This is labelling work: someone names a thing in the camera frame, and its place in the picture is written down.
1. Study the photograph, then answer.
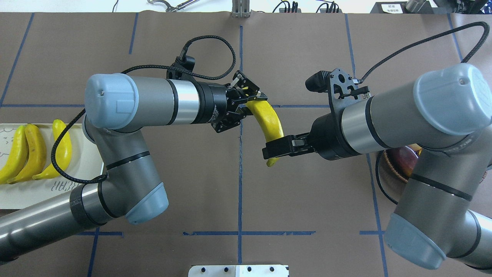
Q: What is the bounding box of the small metal cup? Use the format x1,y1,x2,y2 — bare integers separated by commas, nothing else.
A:
405,0,426,13

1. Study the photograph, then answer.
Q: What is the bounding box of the brown wicker basket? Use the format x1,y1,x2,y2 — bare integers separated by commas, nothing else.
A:
382,148,492,185

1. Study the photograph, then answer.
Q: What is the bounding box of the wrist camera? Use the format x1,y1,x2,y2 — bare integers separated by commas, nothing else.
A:
166,55,196,81
305,68,371,116

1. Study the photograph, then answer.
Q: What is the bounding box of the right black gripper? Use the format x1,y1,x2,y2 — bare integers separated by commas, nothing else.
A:
262,113,361,160

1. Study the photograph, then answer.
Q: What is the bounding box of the aluminium frame post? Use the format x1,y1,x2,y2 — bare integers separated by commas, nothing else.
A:
231,0,251,18

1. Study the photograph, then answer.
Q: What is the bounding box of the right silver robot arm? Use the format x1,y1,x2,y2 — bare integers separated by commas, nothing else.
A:
263,63,492,274

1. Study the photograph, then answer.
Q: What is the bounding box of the yellow banana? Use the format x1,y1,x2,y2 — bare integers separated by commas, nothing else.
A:
0,125,29,184
246,101,285,167
7,124,47,184
32,119,73,180

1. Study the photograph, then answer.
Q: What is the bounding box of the white bear tray plate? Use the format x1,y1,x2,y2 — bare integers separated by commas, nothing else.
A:
0,123,104,209

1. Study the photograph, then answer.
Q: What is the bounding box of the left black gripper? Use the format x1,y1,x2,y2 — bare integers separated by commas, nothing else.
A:
198,70,268,133

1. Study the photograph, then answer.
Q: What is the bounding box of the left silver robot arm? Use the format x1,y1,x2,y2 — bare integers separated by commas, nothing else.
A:
0,66,267,265

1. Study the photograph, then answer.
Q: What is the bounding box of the reacher grabber stick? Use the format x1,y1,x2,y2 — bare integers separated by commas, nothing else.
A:
148,0,200,13

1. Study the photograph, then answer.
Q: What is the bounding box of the white pedestal column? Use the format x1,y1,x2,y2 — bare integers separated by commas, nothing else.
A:
188,264,290,277

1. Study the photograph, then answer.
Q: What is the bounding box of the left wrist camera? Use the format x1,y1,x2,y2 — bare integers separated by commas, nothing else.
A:
166,55,196,81

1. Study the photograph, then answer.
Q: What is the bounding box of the dark purple fruit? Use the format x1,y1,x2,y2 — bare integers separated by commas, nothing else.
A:
389,146,419,179

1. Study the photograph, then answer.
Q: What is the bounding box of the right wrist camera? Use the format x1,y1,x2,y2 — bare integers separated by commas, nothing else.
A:
305,68,371,116

